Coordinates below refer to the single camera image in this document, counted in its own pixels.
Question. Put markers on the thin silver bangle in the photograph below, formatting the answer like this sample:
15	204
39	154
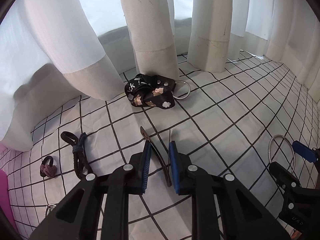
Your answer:
46	208

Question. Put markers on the pink storage box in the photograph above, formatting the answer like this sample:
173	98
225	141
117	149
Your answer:
3	200

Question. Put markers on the black patterned scrunchie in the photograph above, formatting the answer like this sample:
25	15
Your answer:
150	92

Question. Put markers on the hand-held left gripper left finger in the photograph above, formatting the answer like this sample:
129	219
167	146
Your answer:
146	170

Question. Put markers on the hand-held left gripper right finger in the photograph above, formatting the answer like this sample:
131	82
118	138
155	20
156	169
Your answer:
174	170

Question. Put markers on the brown snap hair clip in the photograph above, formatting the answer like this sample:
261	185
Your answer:
162	165

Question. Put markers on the large silver bangle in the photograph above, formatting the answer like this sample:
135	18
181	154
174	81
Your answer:
270	147

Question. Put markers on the black checked white tablecloth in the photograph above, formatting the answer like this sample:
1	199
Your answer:
225	120

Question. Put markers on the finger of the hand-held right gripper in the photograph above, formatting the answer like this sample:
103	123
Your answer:
283	177
305	151

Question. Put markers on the white curtain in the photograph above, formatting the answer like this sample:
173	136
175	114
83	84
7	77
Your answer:
75	30

